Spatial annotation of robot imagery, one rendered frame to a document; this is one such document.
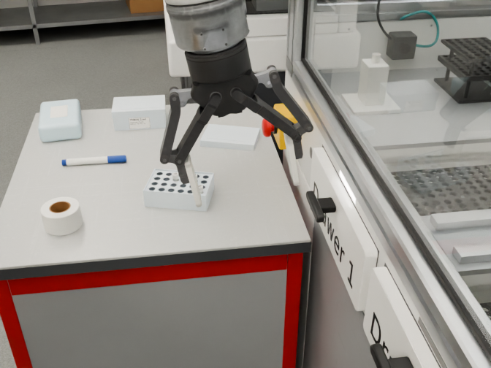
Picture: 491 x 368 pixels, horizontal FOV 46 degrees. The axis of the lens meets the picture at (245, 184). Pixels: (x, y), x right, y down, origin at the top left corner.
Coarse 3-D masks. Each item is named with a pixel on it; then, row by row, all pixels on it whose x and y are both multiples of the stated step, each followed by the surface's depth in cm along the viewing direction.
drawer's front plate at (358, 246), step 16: (320, 160) 95; (320, 176) 96; (336, 176) 91; (320, 192) 97; (336, 192) 87; (336, 208) 88; (352, 208) 84; (320, 224) 98; (336, 224) 88; (352, 224) 80; (336, 240) 89; (352, 240) 81; (368, 240) 77; (336, 256) 90; (352, 256) 81; (368, 256) 76; (352, 272) 82; (368, 272) 77; (352, 288) 82
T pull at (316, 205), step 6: (306, 192) 91; (312, 192) 90; (312, 198) 89; (324, 198) 89; (330, 198) 89; (312, 204) 88; (318, 204) 87; (324, 204) 88; (330, 204) 88; (312, 210) 88; (318, 210) 86; (324, 210) 87; (330, 210) 87; (318, 216) 85; (318, 222) 85
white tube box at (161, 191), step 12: (156, 180) 115; (168, 180) 115; (204, 180) 115; (144, 192) 112; (156, 192) 111; (168, 192) 111; (180, 192) 113; (204, 192) 112; (156, 204) 113; (168, 204) 113; (180, 204) 112; (192, 204) 112; (204, 204) 111
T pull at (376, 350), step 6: (372, 348) 64; (378, 348) 64; (372, 354) 64; (378, 354) 63; (384, 354) 63; (378, 360) 63; (384, 360) 62; (390, 360) 63; (396, 360) 63; (402, 360) 63; (408, 360) 63; (378, 366) 62; (384, 366) 62; (390, 366) 62; (396, 366) 62; (402, 366) 62; (408, 366) 62
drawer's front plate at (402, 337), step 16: (384, 272) 72; (368, 288) 75; (384, 288) 70; (368, 304) 76; (384, 304) 70; (400, 304) 67; (368, 320) 76; (384, 320) 70; (400, 320) 65; (368, 336) 77; (384, 336) 70; (400, 336) 65; (416, 336) 63; (400, 352) 66; (416, 352) 61
